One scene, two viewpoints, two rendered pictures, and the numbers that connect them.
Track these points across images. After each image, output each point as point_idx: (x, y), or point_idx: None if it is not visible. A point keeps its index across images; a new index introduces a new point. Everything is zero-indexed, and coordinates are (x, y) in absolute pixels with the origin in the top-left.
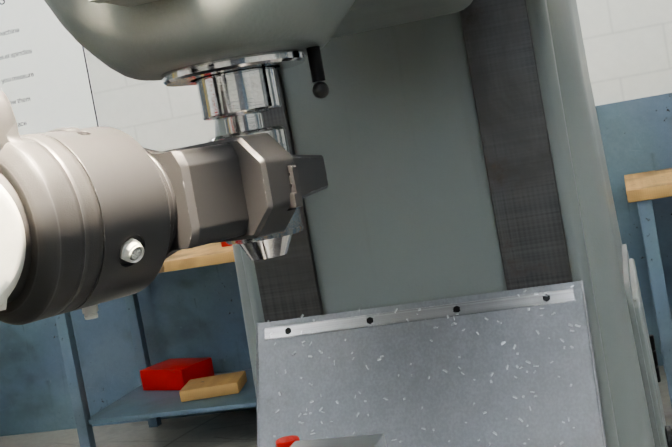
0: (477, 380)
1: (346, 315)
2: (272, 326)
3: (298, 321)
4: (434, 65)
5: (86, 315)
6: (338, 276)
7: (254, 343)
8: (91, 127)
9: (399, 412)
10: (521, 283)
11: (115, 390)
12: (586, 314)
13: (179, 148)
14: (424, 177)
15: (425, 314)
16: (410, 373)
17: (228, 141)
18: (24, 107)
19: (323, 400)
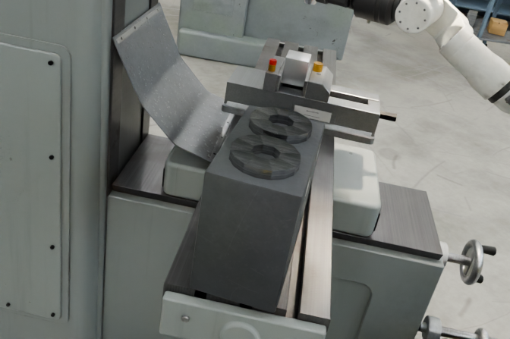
0: (158, 44)
1: (129, 26)
2: (116, 37)
3: (121, 32)
4: None
5: (369, 22)
6: (126, 9)
7: (97, 48)
8: None
9: (152, 62)
10: (152, 4)
11: None
12: (164, 14)
13: None
14: None
15: (143, 21)
16: (149, 46)
17: None
18: None
19: (139, 65)
